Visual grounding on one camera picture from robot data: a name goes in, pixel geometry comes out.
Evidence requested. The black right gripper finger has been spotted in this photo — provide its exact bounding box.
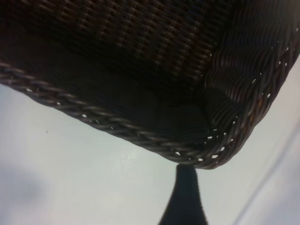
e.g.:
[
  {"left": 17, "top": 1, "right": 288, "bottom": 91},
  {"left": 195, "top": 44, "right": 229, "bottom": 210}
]
[{"left": 159, "top": 164, "right": 210, "bottom": 225}]

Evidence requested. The dark brown woven basket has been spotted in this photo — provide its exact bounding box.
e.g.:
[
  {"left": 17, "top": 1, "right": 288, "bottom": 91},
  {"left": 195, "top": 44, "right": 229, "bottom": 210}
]
[{"left": 0, "top": 0, "right": 300, "bottom": 170}]

